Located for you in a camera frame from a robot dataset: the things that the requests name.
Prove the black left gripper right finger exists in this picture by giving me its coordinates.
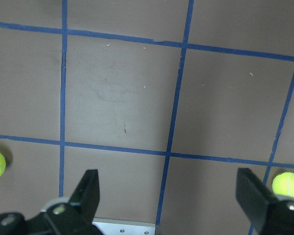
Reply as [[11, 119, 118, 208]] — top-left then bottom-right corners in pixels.
[[235, 168, 278, 228]]

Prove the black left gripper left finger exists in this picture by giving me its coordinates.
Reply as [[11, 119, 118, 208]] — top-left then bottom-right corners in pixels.
[[68, 169, 99, 224]]

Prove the tennis ball Roland Garros centre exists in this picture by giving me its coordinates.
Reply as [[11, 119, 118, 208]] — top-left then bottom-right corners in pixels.
[[272, 172, 294, 198]]

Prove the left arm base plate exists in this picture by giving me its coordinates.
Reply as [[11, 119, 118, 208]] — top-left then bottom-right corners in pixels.
[[92, 218, 156, 235]]

